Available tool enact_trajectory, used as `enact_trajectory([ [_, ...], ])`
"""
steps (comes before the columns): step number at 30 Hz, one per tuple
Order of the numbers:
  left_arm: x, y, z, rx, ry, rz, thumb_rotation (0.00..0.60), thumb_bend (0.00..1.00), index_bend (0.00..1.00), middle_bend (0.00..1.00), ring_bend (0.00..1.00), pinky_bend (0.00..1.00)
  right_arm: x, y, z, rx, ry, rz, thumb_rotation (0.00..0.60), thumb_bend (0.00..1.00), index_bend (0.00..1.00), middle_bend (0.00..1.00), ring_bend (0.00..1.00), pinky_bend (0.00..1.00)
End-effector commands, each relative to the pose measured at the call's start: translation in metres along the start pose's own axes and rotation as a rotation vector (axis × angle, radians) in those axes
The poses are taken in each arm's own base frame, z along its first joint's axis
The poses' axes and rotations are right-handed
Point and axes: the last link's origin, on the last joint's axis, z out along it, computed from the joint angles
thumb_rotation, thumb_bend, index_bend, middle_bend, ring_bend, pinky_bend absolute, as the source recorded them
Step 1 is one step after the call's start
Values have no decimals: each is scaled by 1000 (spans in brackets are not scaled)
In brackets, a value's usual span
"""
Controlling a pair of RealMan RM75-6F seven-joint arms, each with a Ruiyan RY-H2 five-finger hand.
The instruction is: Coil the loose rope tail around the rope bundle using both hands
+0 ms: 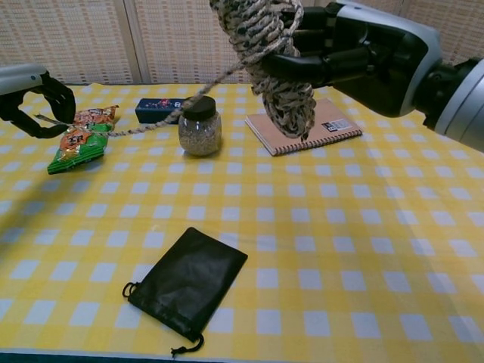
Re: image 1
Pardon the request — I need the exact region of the brown spiral notebook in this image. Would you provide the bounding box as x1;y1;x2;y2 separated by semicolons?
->
244;98;363;157

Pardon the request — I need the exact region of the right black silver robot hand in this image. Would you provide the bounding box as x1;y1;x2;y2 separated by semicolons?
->
264;0;442;118

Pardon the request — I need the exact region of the dark blue rectangular box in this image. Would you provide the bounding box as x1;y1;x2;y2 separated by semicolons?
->
135;97;186;125

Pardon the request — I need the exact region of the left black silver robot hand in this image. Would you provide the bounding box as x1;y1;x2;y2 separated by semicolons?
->
0;63;76;139

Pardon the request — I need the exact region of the orange snack packet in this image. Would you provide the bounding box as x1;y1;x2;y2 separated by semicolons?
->
73;104;120;132

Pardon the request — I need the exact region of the black drawstring pouch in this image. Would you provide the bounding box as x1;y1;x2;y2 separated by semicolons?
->
121;226;249;358

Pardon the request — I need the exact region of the speckled braided rope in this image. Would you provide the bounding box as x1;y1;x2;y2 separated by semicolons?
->
33;0;317;143

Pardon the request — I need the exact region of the glass jar with black lid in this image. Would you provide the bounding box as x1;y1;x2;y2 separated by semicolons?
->
178;95;222;157

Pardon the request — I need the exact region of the green snack packet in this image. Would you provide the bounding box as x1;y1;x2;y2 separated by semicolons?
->
47;126;110;175

